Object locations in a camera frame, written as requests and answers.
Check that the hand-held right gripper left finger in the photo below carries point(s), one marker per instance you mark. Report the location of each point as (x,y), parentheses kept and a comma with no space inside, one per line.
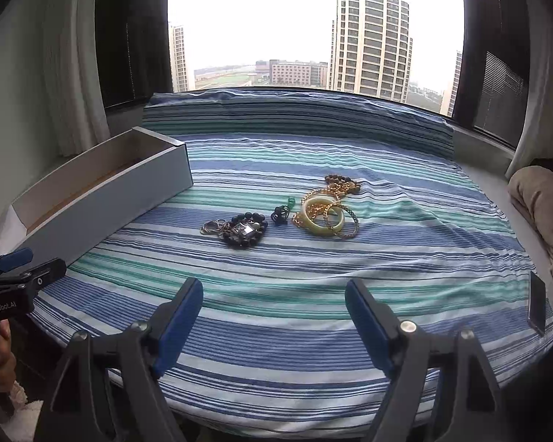
(179,322)

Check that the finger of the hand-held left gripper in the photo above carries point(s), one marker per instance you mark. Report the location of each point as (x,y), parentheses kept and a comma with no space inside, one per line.
(41,277)
(14,258)

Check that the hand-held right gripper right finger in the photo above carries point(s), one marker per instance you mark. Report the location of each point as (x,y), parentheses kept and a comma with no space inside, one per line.
(368,327)

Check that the gold twisted bangle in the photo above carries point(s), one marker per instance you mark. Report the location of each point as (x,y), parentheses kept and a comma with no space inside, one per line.
(350,232)

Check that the silver jewelry bundle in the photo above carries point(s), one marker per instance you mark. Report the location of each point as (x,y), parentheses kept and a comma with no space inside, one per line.
(209,229)

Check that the long white cardboard box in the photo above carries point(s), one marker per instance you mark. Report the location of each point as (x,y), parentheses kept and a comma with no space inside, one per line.
(120,202)

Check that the square crystal pendant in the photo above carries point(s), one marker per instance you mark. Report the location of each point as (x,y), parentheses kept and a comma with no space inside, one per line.
(242,230)

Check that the pale jade bangle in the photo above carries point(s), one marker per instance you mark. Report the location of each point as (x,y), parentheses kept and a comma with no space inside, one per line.
(314,227)

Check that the small black ornament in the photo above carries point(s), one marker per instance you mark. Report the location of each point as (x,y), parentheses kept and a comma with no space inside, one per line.
(279,216)

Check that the blue green striped bedsheet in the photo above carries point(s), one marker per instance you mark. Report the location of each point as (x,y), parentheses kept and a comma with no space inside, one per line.
(304,285)

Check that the green pendant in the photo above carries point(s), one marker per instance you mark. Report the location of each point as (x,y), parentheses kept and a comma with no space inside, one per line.
(289,200)

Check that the black smartphone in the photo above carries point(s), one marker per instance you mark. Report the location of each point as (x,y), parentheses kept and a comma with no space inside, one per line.
(537,304)

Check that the white pleated curtain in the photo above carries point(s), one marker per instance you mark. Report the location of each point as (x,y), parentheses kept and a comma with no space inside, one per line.
(73,78)

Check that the beige cloth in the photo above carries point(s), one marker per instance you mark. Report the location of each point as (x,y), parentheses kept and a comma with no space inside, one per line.
(534,202)

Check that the slim beige apartment building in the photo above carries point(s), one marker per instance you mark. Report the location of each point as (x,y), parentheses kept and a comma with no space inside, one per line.
(180,60)

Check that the distant apartment building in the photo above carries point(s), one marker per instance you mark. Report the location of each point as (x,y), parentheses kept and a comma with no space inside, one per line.
(452,83)

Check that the low wide building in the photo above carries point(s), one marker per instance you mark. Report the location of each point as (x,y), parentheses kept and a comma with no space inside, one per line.
(295,73)

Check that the grey slatted window blind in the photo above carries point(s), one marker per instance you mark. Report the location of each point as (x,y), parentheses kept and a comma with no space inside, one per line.
(502,92)

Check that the grey curtain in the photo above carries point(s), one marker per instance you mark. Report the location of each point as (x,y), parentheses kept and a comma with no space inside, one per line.
(541,101)

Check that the tall apartment tower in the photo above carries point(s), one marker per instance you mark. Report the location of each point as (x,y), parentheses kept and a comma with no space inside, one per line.
(368,32)

